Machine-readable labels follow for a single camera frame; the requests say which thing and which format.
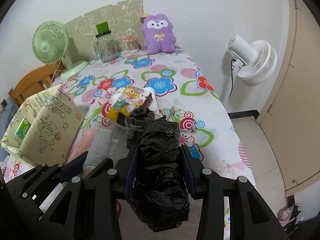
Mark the white standing fan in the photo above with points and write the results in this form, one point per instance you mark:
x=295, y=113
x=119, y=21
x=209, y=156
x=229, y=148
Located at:
x=252, y=64

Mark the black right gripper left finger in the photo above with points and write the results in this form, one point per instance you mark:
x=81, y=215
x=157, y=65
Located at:
x=87, y=208

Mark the cartoon print tissue pack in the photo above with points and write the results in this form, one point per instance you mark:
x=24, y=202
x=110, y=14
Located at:
x=128, y=99

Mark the pink folded cloth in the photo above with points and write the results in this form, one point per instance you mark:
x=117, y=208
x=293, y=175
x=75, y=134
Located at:
x=82, y=143

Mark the grey sock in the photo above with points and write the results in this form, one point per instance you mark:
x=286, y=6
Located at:
x=136, y=123

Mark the floral tablecloth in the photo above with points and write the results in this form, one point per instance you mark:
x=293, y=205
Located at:
x=183, y=95

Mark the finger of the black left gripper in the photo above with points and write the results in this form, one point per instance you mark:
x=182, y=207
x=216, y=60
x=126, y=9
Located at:
x=29, y=190

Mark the white towel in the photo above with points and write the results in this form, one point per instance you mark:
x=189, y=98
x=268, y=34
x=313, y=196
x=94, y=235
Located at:
x=152, y=106

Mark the wall power socket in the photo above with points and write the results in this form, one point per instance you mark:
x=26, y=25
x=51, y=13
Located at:
x=4, y=104

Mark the purple plush bunny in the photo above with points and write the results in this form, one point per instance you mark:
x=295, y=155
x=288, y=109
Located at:
x=159, y=37

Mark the green desk fan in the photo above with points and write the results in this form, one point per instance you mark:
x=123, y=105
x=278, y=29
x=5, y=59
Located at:
x=50, y=45

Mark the beige wooden door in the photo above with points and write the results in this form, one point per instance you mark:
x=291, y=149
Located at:
x=290, y=118

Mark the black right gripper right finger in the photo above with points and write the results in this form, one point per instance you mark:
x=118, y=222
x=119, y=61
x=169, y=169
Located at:
x=250, y=216

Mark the orange lid toothpick jar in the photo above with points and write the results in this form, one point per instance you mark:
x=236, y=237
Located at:
x=132, y=44

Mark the glass mason jar mug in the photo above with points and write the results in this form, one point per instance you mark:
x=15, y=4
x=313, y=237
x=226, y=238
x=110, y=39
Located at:
x=107, y=47

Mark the green cup on jar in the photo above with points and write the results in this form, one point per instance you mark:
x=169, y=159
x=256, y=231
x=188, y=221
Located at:
x=102, y=27

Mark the black plastic bag bundle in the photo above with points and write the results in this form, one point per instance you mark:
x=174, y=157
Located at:
x=159, y=195

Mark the green tissue pack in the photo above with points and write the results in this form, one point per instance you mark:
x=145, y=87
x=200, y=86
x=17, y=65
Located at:
x=22, y=129

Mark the cream cartoon storage box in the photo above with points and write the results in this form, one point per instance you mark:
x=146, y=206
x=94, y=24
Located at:
x=55, y=121

